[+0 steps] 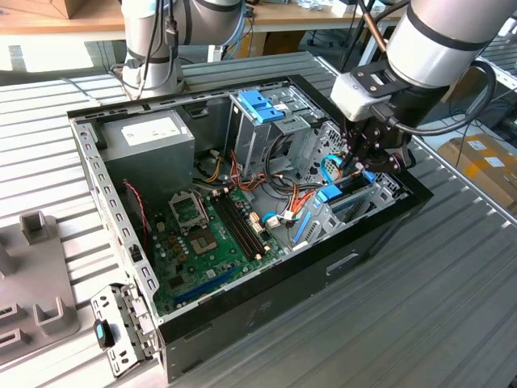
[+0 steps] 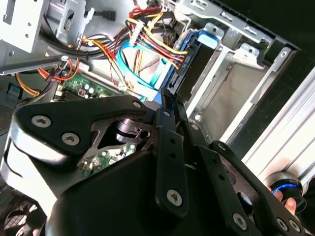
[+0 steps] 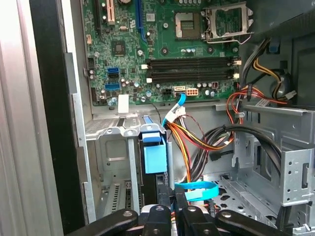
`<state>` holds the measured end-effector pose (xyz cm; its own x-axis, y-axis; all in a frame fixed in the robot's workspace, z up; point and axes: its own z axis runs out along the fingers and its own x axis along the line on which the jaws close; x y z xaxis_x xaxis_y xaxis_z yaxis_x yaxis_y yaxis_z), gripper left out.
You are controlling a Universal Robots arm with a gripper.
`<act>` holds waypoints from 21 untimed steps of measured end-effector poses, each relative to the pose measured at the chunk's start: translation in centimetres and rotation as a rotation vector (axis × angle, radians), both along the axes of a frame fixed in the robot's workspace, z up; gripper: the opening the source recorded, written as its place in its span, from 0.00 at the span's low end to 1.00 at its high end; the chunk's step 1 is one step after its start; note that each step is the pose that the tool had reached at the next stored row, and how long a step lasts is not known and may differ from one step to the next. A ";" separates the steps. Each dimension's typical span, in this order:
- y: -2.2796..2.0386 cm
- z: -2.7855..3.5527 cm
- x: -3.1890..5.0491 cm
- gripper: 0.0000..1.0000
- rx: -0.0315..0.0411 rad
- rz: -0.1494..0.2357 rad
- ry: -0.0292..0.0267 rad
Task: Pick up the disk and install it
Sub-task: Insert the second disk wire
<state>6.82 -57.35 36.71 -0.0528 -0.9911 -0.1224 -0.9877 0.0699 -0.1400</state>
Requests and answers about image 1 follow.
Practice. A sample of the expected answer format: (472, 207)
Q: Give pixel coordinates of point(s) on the grey power supply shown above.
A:
(153, 161)

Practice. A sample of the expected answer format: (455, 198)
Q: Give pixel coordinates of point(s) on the metal drive cage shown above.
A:
(250, 141)

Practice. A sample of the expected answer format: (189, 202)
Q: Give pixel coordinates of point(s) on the black open PC case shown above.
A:
(282, 303)

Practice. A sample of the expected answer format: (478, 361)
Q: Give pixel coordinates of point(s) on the green motherboard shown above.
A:
(202, 275)

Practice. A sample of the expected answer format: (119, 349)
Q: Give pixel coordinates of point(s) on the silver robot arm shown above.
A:
(436, 40)

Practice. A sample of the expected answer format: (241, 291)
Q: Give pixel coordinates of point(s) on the metal slat side table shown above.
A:
(505, 60)

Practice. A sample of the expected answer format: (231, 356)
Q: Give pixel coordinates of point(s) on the long wooden desk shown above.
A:
(307, 18)

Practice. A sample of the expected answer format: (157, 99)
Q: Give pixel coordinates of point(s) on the small brown cardboard box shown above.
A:
(282, 42)

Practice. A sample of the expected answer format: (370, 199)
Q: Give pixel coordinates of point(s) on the CPU socket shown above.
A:
(204, 244)

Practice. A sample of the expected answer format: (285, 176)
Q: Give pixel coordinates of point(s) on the hard disk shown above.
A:
(329, 194)

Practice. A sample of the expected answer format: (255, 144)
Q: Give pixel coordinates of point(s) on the labelled cardboard box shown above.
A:
(476, 169)

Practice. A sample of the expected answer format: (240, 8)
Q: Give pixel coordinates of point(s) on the blue plastic bay latch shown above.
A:
(258, 105)

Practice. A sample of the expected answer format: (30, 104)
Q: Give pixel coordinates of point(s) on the grey parts rack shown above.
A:
(36, 275)

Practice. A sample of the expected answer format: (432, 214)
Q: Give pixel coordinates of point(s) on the black tripod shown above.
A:
(356, 36)

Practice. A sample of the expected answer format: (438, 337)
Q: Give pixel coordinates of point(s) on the metal disk bay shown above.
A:
(321, 220)

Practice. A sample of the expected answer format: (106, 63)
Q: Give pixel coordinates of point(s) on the black RAM slot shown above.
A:
(243, 226)
(249, 226)
(231, 226)
(237, 226)

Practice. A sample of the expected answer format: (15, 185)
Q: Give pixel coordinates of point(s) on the large brown cardboard box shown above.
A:
(464, 89)

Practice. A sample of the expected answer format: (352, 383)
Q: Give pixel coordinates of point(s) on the white board connector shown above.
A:
(256, 224)

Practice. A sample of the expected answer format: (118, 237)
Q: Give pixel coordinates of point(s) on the blue expansion slot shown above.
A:
(206, 285)

